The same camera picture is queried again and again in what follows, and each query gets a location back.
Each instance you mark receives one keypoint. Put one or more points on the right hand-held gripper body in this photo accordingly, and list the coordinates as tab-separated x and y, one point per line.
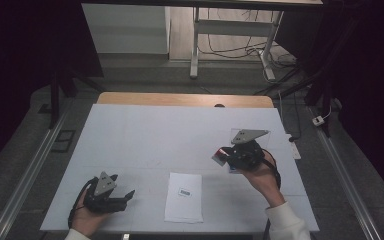
246	155

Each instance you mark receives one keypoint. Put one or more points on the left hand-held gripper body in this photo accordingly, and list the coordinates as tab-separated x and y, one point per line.
103	200

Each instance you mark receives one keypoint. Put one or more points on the red stamp with grey base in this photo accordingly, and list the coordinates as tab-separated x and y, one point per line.
221	154

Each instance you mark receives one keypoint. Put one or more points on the person's left hand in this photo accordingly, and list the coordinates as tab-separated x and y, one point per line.
83	220

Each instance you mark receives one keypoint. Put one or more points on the person's right hand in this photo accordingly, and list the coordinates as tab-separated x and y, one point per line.
266	183

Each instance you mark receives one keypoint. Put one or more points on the white power strip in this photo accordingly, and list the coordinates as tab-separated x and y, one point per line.
295	150

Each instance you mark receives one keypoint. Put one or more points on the white table cover sheet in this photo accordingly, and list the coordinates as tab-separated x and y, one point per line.
153	140

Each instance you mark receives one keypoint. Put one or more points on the stack of white paper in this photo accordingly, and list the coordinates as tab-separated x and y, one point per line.
184	203

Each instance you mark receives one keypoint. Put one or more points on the wooden table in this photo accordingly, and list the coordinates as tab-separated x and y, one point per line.
180	99

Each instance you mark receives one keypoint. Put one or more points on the small white power adapter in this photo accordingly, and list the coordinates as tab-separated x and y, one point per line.
318	120

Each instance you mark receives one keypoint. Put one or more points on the black metal stand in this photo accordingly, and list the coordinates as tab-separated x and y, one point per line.
316	86
55	100

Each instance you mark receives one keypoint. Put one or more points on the white cabinet panel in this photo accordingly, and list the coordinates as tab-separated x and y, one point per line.
126	30

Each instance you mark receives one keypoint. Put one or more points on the metal floor rail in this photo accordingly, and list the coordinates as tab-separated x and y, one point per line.
26	180
346	180

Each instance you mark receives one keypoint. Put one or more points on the white desk with metal frame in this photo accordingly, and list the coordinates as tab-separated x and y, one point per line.
233	27

